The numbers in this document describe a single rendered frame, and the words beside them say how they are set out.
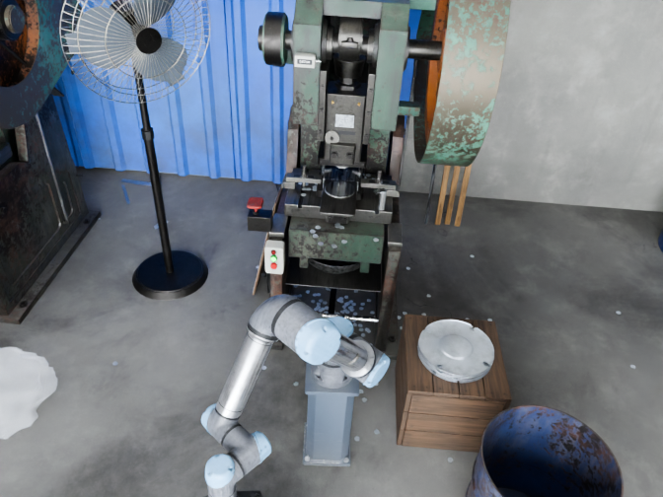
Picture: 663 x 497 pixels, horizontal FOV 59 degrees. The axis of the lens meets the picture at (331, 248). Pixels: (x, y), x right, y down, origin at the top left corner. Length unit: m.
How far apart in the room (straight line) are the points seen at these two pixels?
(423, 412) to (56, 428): 1.46
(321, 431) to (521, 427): 0.71
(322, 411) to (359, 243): 0.70
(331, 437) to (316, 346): 0.84
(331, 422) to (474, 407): 0.54
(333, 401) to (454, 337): 0.57
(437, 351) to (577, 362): 0.92
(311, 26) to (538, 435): 1.61
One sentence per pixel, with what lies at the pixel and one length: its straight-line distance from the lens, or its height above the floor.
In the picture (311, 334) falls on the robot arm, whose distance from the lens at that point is 1.46.
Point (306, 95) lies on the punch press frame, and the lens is 2.20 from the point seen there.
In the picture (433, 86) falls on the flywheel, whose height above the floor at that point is 1.12.
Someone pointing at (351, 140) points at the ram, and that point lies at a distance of 2.31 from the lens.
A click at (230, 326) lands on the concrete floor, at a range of 2.87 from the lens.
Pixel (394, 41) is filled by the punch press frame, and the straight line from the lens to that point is 2.12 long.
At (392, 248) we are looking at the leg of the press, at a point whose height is 0.62.
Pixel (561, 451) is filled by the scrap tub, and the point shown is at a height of 0.31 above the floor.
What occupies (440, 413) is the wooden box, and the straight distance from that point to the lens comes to 2.31.
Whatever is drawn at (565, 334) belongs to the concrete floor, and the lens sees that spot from 3.13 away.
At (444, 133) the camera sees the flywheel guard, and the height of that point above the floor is 1.19.
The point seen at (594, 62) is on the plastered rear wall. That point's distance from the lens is 3.71.
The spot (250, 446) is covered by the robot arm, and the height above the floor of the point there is 0.65.
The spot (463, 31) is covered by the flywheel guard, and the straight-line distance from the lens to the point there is 1.88.
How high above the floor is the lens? 2.05
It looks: 38 degrees down
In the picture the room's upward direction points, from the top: 3 degrees clockwise
